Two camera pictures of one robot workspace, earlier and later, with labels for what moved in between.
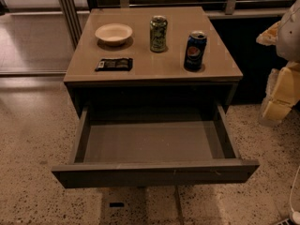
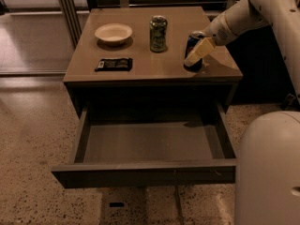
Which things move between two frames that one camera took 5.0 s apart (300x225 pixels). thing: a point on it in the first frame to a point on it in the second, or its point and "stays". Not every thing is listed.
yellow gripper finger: [282, 93] to [201, 48]
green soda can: [158, 34] stays
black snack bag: [114, 65] stays
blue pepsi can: [195, 51] stays
